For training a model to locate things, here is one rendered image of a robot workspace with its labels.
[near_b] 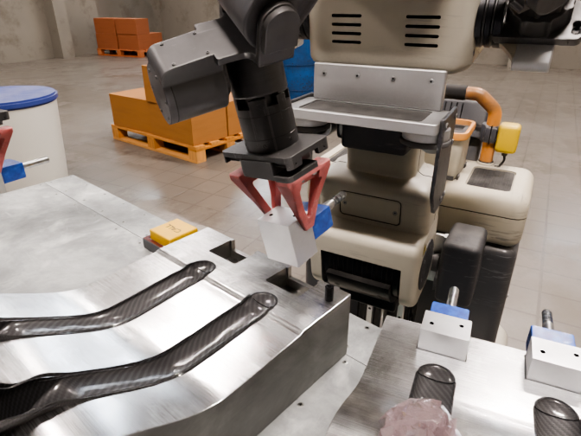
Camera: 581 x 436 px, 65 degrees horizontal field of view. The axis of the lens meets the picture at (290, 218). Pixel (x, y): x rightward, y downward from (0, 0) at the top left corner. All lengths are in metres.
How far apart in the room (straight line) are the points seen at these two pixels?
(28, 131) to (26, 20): 8.83
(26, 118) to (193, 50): 2.47
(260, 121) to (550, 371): 0.37
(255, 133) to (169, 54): 0.11
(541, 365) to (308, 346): 0.23
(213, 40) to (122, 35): 11.14
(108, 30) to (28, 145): 9.02
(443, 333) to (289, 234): 0.19
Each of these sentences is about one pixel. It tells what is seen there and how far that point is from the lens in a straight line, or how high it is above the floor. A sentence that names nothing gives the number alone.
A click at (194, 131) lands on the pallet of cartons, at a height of 0.25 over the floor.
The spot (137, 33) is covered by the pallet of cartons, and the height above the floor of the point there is 0.51.
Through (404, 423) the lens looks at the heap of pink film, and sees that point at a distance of 0.39.
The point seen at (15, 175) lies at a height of 0.93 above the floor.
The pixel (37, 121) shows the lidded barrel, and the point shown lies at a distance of 2.89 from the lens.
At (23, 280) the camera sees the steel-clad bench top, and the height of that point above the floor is 0.80.
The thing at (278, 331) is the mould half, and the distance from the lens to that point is 0.49.
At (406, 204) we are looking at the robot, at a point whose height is 0.87.
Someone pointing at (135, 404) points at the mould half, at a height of 0.91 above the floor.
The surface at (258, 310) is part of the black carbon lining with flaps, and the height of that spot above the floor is 0.88.
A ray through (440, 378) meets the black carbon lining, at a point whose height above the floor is 0.85.
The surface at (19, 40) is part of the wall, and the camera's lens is 11.52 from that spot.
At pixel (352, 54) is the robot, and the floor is 1.12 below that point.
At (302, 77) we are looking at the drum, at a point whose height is 0.43.
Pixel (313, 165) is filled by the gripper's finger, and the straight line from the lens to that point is 0.47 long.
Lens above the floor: 1.20
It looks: 26 degrees down
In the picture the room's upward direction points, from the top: straight up
